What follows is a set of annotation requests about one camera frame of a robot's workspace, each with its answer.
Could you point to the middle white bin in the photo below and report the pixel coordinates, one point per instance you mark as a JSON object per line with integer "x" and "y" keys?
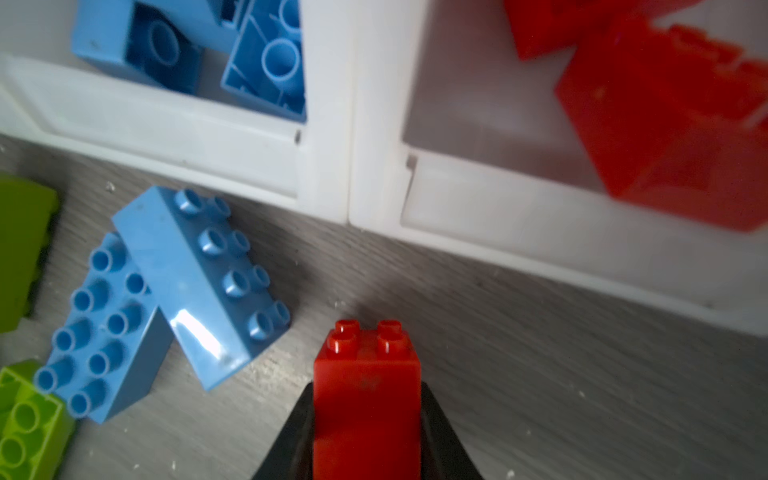
{"x": 50, "y": 97}

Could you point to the red small brick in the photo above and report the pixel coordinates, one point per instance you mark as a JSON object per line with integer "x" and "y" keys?
{"x": 367, "y": 401}

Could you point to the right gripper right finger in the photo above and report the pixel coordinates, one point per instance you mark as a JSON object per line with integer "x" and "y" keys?
{"x": 443, "y": 456}

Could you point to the right white bin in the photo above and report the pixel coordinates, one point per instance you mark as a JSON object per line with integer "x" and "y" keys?
{"x": 459, "y": 145}

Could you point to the red brick bottom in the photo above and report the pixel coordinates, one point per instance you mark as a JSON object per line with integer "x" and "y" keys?
{"x": 540, "y": 27}

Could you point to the blue brick bottom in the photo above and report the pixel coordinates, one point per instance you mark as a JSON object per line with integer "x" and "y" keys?
{"x": 264, "y": 71}

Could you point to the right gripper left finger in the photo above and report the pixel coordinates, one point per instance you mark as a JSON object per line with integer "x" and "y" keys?
{"x": 290, "y": 456}

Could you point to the green brick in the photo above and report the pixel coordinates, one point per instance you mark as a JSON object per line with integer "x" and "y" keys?
{"x": 27, "y": 209}
{"x": 35, "y": 427}

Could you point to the blue brick pair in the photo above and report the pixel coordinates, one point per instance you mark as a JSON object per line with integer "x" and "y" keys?
{"x": 172, "y": 270}

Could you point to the white bin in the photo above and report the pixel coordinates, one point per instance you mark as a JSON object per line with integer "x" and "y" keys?
{"x": 459, "y": 145}
{"x": 50, "y": 97}

